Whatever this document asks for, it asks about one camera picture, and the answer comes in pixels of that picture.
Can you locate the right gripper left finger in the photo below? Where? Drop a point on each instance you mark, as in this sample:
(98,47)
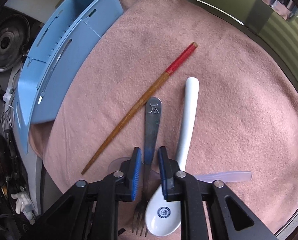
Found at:
(90,210)

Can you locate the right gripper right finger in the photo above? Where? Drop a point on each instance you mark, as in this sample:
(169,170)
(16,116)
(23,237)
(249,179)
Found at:
(208,210)

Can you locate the white ceramic soup spoon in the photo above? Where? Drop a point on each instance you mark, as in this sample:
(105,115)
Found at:
(163,218)

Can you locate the steel fork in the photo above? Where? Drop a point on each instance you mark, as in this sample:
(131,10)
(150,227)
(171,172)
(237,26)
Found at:
(152,121)

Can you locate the dark curved red chopstick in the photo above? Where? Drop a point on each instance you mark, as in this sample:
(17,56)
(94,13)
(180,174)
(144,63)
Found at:
(142,101)

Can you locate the clear plastic spoon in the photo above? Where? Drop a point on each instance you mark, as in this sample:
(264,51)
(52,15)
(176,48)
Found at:
(226,177)

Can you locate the pink towel mat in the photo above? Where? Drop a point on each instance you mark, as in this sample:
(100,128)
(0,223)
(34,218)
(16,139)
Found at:
(228,107)

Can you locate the blue plastic drain basket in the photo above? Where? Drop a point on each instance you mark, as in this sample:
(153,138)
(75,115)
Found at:
(55,57)

